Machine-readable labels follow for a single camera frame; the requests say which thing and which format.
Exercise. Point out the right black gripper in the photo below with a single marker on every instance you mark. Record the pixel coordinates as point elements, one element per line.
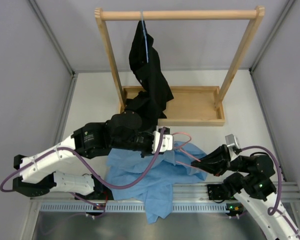
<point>217,161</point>

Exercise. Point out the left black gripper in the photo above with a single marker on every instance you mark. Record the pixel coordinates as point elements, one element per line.
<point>147,153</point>

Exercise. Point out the light blue shirt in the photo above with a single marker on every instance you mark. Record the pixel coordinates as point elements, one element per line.
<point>155,190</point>

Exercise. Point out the pink wire hanger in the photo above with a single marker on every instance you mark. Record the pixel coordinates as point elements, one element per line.
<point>181,149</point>

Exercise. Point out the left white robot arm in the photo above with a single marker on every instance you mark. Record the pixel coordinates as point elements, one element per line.
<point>41,174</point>

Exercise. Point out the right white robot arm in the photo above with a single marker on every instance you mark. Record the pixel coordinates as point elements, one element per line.
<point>251,185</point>

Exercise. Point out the black shirt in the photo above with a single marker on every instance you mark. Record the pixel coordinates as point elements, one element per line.
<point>150,103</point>

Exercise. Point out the wooden clothes rack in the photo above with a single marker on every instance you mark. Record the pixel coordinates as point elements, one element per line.
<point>192,105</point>

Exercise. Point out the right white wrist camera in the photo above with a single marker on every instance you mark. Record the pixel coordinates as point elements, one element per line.
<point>233,146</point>

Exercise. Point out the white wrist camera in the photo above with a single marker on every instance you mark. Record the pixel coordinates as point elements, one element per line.
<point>164,142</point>
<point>233,146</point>

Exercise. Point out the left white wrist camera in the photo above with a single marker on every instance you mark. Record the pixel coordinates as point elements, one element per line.
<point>164,142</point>

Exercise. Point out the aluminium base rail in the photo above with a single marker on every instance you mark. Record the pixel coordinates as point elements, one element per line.
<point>200,192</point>

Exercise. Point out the blue wire hanger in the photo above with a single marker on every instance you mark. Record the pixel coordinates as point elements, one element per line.
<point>145,36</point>

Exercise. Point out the slotted cable duct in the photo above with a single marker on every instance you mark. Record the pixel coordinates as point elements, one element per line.
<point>138,207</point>

